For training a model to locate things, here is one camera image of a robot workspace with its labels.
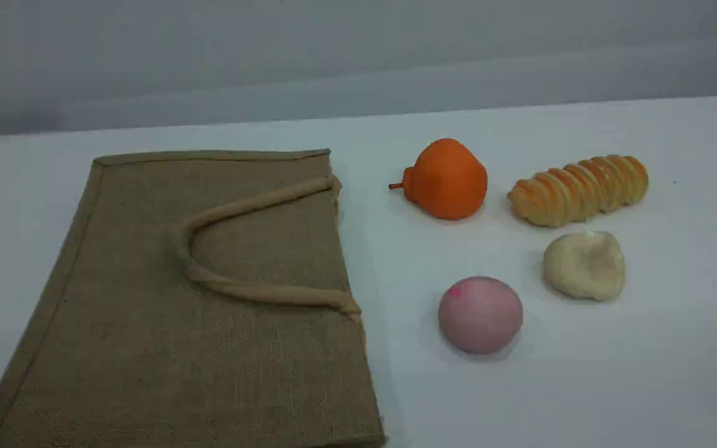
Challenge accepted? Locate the brown jute tote bag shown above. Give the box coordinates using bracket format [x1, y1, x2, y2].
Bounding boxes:
[0, 148, 388, 448]

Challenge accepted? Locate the cream egg yolk pastry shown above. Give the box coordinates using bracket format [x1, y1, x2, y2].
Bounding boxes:
[543, 230, 626, 302]

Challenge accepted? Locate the striped golden bread roll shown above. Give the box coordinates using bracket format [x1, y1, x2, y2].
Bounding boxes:
[507, 154, 650, 228]

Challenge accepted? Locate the orange fruit with stem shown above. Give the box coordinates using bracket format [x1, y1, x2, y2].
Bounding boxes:
[388, 138, 489, 221]

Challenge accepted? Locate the pink round bun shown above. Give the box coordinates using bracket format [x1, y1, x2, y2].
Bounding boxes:
[438, 276, 525, 355]

